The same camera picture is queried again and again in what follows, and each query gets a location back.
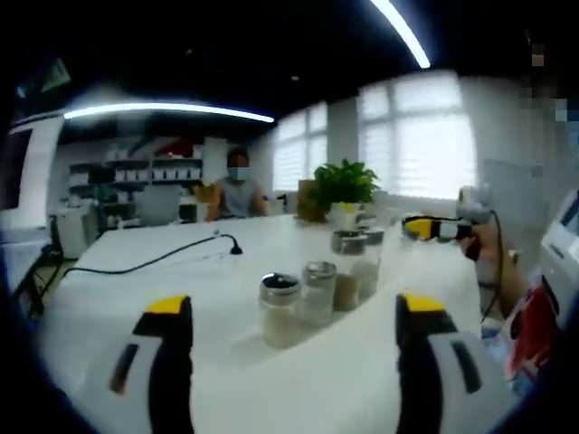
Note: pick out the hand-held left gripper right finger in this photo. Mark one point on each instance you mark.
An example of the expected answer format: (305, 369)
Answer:
(434, 384)

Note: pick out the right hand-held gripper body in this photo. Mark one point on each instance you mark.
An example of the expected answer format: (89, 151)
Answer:
(475, 203)

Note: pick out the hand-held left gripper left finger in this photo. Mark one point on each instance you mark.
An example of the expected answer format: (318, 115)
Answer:
(135, 384)

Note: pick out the seasoning bottle grey-brown contents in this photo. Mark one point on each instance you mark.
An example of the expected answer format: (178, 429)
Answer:
(374, 271)

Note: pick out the seasoning bottle brown contents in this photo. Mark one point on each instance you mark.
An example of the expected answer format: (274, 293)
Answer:
(348, 285)

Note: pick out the seasoning bottle white contents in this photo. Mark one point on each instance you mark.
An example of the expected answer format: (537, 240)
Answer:
(319, 298)

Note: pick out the seasoning bottle beige contents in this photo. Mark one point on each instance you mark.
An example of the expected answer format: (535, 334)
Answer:
(279, 321)

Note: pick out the person's right hand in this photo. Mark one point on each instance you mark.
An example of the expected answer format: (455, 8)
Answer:
(488, 244)

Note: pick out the large window with blinds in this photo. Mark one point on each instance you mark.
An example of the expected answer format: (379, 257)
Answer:
(420, 140)

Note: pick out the green plant in white pot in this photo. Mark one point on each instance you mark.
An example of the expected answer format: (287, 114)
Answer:
(346, 185)

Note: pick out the white chest device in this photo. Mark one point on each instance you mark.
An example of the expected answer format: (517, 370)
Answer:
(561, 244)

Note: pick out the person in blue shirt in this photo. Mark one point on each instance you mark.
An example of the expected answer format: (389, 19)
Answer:
(534, 325)

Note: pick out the brown paper bag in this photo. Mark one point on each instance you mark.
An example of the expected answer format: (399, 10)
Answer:
(307, 201)

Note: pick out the small window with blinds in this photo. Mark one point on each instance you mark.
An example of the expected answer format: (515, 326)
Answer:
(300, 149)

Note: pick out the grey mesh office chair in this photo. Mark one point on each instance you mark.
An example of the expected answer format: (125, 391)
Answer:
(158, 205)

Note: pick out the ceiling light strip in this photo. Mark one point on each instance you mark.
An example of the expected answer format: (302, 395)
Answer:
(407, 36)
(172, 108)

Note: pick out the shelf with white boxes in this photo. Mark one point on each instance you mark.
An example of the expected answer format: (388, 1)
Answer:
(135, 174)

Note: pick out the silver laptop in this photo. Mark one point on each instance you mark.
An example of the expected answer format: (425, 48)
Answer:
(43, 172)

